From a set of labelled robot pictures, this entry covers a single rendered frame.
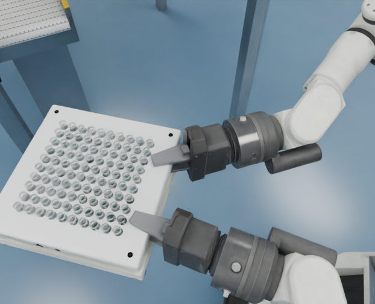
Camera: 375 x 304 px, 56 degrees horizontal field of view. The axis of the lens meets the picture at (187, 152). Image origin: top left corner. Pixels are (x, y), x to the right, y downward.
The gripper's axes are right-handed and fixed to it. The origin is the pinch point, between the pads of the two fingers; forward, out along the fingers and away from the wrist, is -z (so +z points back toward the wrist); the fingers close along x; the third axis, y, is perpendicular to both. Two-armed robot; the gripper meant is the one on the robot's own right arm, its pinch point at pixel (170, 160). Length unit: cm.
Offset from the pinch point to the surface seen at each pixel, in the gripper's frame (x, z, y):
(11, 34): 22, -30, 70
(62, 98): 66, -25, 81
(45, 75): 51, -28, 81
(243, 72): 61, 53, 69
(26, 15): 22, -25, 76
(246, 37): 44, 52, 71
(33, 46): 30, -26, 72
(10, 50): 29, -33, 71
